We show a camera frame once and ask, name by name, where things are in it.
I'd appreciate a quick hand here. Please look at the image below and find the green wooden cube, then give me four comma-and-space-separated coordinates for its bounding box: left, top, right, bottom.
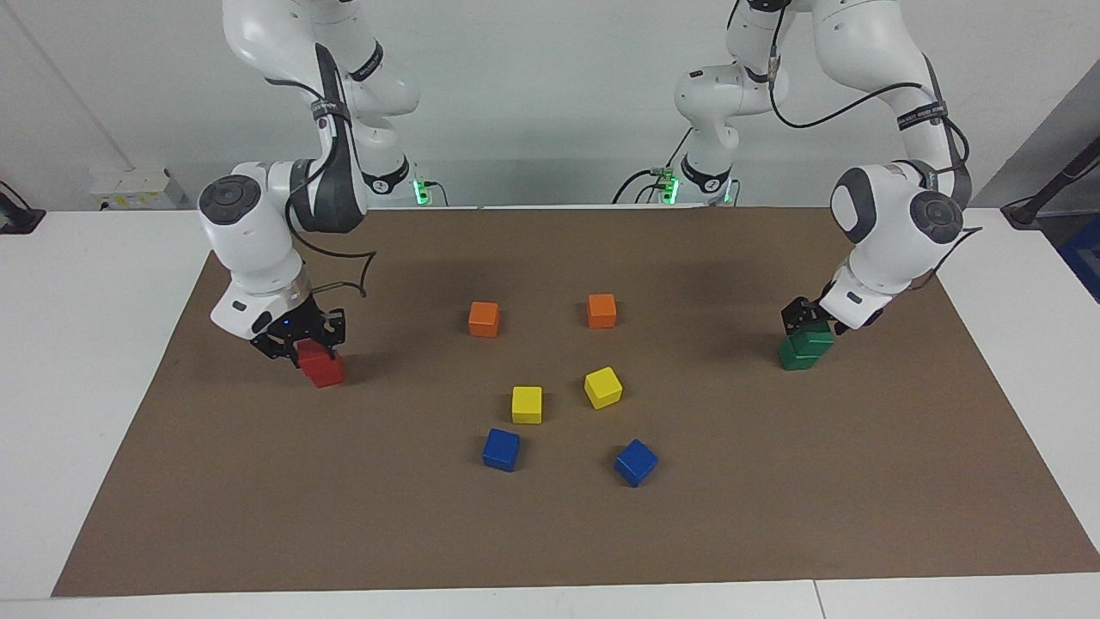
789, 322, 836, 355
779, 340, 826, 372

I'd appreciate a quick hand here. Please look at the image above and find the brown paper table mat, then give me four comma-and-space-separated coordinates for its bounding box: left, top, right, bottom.
52, 205, 1100, 598

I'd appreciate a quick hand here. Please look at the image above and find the blue wooden cube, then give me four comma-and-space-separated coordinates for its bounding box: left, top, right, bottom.
614, 438, 660, 488
481, 427, 522, 473

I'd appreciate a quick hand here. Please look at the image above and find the white power box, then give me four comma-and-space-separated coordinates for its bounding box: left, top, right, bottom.
89, 168, 186, 211

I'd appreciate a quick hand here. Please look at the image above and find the black pole stand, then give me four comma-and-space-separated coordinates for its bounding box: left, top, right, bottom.
1001, 136, 1100, 230

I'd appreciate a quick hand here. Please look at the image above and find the blue crate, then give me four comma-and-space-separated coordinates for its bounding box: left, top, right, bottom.
1060, 215, 1100, 303

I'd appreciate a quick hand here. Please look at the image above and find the black table clamp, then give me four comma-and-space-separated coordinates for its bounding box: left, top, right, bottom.
0, 181, 46, 235

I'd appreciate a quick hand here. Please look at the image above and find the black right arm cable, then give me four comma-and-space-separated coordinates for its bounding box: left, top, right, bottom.
262, 73, 379, 297

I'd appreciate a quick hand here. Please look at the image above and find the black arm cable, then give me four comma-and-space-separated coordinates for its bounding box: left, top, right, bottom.
262, 73, 379, 297
767, 34, 972, 194

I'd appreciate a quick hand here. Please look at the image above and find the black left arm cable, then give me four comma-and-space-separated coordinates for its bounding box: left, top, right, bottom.
767, 34, 972, 194

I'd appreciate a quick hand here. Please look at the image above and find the black base cable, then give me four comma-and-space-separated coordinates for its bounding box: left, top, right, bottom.
612, 129, 693, 205

